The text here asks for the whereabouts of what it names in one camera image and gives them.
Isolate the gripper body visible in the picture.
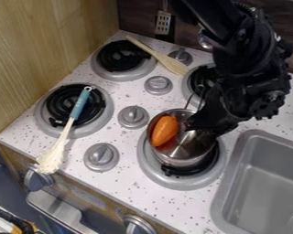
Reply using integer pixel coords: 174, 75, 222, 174
184, 81, 255, 135

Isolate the silver pot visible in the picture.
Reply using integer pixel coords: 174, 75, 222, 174
146, 108, 221, 169

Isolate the orange toy carrot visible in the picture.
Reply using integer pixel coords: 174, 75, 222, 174
148, 114, 181, 148

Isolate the silver tool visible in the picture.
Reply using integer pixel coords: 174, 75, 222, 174
196, 27, 215, 51

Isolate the wooden spatula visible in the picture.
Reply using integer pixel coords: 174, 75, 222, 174
124, 34, 190, 77

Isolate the toy sink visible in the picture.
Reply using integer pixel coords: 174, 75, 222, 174
209, 129, 293, 234

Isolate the toy stove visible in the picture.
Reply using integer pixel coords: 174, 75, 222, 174
32, 38, 229, 192

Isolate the silver slotted spatula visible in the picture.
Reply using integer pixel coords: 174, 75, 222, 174
154, 0, 174, 36

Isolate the blue handled white brush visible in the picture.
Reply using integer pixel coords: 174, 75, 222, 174
35, 85, 95, 176

